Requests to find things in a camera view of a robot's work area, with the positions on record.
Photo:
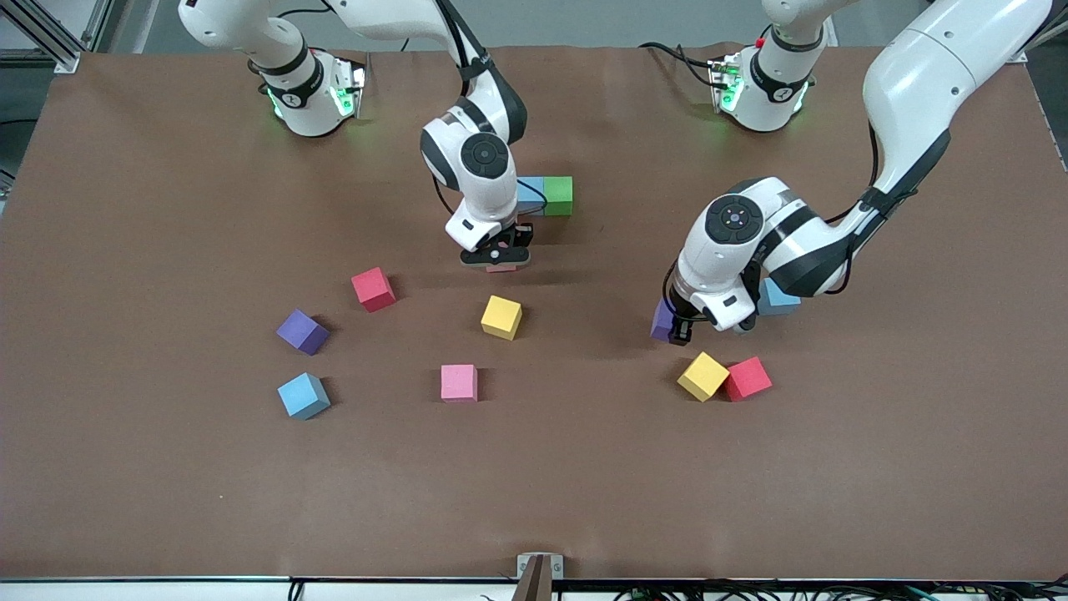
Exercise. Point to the purple foam block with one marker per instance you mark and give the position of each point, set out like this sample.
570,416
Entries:
659,324
301,330

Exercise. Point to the greyish blue foam block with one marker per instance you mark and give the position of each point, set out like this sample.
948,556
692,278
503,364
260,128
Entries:
531,206

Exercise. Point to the pink foam block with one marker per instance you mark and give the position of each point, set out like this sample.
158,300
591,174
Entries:
459,382
502,269

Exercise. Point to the green foam block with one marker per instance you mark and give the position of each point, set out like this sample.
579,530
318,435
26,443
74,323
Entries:
558,194

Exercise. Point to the yellow foam block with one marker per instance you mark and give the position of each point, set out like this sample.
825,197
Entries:
501,317
702,376

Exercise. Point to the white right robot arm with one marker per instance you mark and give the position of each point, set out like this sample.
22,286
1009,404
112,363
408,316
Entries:
492,200

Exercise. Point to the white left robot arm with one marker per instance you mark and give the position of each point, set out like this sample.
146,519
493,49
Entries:
918,75

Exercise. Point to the red foam block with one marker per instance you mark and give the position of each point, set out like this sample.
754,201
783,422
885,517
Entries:
373,289
748,378

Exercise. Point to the light blue foam block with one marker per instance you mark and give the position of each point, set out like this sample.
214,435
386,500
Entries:
783,305
303,396

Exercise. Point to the brown table cover sheet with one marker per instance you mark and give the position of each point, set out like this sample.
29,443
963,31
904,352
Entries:
534,467

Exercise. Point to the grey metal edge bracket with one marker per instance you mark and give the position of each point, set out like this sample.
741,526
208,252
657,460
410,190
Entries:
557,566

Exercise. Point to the brown post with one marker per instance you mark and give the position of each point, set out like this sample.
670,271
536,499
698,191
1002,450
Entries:
534,584

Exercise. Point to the aluminium frame profile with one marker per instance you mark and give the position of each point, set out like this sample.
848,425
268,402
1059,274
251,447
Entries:
65,58
1043,21

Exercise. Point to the white table edge rail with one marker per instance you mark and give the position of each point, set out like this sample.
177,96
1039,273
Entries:
167,591

